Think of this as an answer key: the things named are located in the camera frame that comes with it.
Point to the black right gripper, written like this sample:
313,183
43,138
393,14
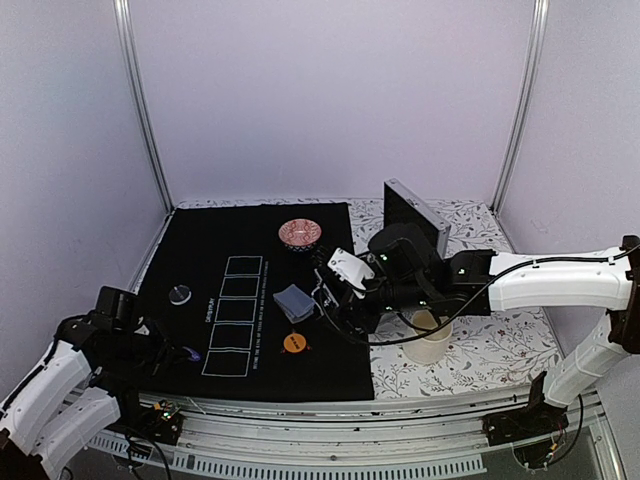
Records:
348,306

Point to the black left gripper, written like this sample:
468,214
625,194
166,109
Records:
165,352

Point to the clear acrylic dealer button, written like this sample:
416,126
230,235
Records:
179,295

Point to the blue playing card deck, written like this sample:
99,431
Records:
296,305

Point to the orange big blind button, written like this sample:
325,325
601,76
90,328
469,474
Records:
294,343

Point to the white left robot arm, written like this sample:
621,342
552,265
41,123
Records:
88,380

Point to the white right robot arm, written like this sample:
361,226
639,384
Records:
402,271

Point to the white ceramic mug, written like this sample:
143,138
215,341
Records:
429,349

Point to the red patterned ceramic bowl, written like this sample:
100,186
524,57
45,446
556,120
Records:
300,235

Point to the black poker table mat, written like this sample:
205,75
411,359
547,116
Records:
233,262

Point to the floral white tablecloth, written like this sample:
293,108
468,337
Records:
503,350

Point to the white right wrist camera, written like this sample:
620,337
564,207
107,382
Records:
350,269

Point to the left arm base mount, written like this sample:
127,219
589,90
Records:
160,422

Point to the aluminium front rail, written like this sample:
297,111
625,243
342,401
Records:
440,437

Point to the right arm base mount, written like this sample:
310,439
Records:
534,419

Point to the left aluminium frame post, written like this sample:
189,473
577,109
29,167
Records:
126,36

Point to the aluminium frame post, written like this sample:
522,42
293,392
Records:
126,36
527,86

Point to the right aluminium frame post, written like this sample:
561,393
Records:
527,86

